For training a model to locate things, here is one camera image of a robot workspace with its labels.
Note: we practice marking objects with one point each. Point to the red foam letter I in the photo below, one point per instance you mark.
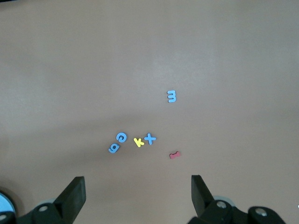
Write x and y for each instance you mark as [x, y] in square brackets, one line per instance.
[174, 155]

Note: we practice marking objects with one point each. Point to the blue foam number nine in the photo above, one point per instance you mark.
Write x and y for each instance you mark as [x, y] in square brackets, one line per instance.
[112, 149]

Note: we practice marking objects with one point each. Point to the yellow foam letter K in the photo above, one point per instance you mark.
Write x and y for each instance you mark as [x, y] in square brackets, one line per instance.
[138, 142]

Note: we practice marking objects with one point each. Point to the blue foam letter E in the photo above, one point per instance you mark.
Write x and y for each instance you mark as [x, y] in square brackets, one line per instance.
[174, 96]

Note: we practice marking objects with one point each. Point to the blue foam letter G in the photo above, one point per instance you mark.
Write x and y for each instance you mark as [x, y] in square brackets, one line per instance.
[118, 137]

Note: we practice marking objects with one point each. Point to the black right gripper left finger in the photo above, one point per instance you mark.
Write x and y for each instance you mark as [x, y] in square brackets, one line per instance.
[70, 200]

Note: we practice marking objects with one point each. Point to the blue foam letter X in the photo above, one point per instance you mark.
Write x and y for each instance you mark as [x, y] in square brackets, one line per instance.
[149, 138]

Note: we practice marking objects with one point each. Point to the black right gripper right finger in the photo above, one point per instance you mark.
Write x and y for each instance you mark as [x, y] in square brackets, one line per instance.
[203, 200]

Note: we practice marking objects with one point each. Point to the blue round plate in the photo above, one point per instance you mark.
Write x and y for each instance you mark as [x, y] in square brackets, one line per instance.
[4, 203]

